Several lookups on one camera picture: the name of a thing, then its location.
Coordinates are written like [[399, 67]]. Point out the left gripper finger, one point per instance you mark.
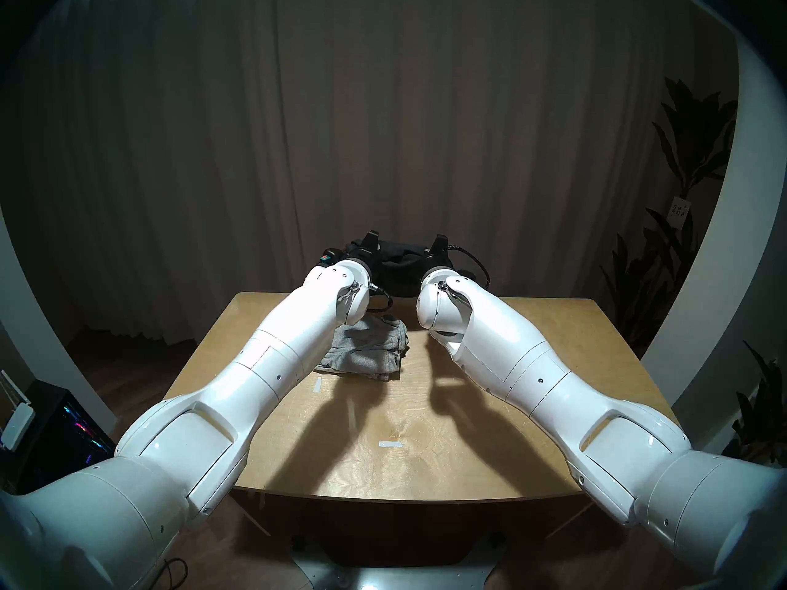
[[371, 239]]

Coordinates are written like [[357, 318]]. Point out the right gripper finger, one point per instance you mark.
[[439, 243]]

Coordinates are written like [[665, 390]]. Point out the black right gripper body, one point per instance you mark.
[[438, 262]]

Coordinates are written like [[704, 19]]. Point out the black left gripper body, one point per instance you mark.
[[366, 260]]

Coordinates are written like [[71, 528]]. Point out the black shorts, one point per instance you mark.
[[399, 266]]

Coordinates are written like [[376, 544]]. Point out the grey shorts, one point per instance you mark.
[[369, 352]]

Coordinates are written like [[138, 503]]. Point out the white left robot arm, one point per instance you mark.
[[209, 423]]

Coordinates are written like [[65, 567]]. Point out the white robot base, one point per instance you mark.
[[393, 573]]

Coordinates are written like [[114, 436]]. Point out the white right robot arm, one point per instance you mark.
[[584, 423]]

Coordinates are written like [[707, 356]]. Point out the brown pleated curtain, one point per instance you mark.
[[369, 134]]

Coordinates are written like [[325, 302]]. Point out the white plant tag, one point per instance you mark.
[[679, 212]]

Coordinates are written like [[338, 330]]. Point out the tall dark leafy plant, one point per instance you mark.
[[695, 140]]

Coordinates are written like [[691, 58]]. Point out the small dark potted plant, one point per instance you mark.
[[762, 410]]

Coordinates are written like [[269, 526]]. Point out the black computer tower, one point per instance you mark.
[[55, 441]]

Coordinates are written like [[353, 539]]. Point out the small white box device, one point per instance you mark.
[[17, 426]]

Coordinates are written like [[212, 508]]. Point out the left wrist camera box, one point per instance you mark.
[[331, 255]]

